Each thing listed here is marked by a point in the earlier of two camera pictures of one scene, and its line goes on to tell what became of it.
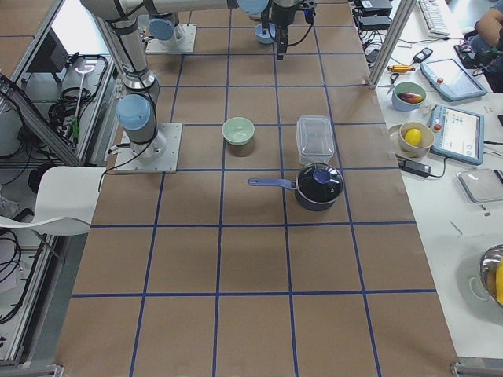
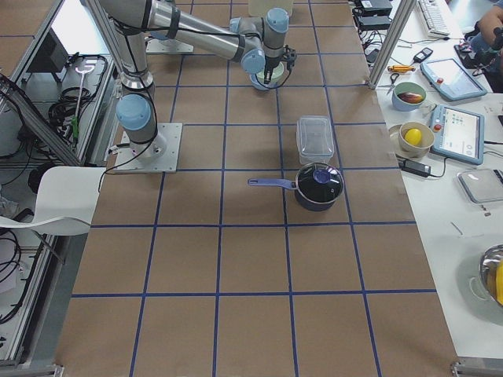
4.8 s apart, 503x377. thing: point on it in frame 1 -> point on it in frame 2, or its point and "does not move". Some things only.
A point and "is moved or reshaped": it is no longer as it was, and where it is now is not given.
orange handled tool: x=401 y=68 does not move
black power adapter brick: x=416 y=168 does not move
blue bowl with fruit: x=408 y=96 does not move
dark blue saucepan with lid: x=317 y=185 does not move
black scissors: x=393 y=81 does not move
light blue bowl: x=262 y=38 is moved or reshaped
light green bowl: x=238 y=130 -> x=277 y=75
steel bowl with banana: x=490 y=269 does not move
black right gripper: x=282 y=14 -> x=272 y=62
